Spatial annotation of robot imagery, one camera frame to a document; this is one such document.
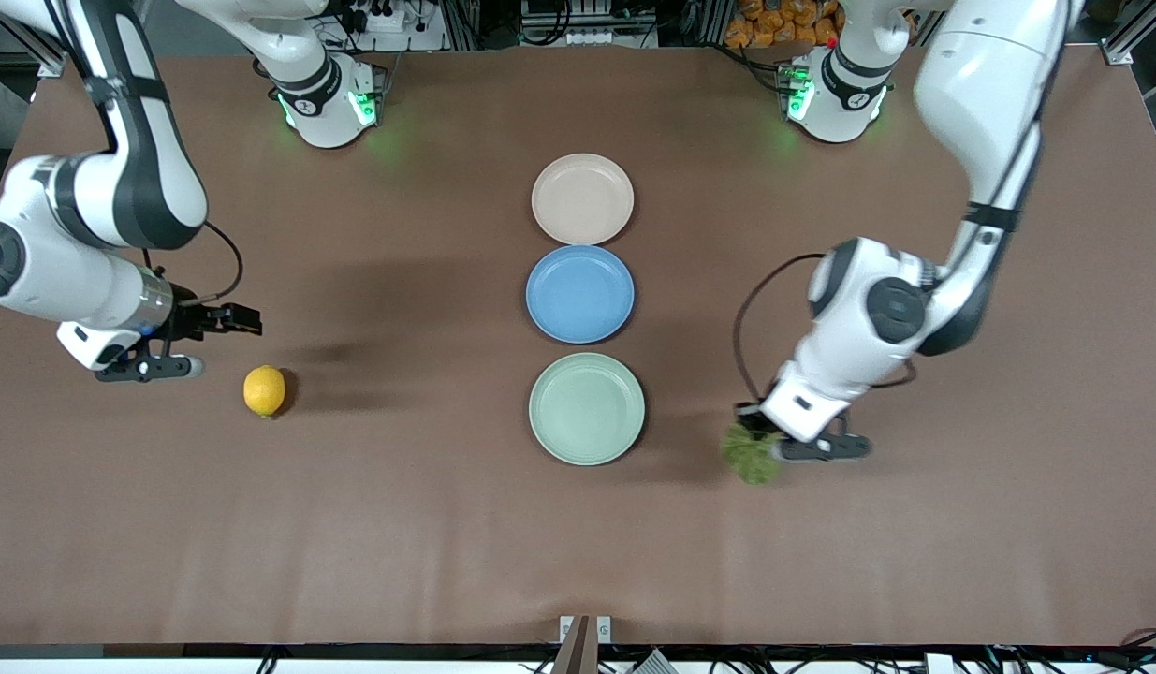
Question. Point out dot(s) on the blue plate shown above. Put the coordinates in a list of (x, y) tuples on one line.
[(580, 294)]

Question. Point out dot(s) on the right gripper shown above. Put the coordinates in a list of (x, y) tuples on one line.
[(192, 321)]

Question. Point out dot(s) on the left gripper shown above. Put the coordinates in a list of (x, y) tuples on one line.
[(752, 414)]

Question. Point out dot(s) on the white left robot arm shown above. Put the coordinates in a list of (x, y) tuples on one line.
[(980, 94)]

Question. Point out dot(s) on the white power strip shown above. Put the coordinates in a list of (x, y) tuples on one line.
[(390, 23)]

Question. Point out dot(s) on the yellow lemon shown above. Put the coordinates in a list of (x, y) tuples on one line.
[(264, 390)]

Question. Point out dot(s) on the orange snack bag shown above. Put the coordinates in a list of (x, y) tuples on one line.
[(774, 23)]

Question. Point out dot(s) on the beige plate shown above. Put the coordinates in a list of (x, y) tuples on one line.
[(582, 198)]

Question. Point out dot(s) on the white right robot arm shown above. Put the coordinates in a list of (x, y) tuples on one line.
[(147, 168)]

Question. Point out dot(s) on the pale green plate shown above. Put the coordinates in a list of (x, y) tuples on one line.
[(587, 409)]

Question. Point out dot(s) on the brown pole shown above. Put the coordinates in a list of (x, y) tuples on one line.
[(575, 651)]

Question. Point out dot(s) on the green lettuce leaf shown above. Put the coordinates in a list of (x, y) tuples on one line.
[(752, 459)]

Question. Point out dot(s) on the grey mounting bracket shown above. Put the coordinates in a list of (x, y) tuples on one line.
[(604, 629)]

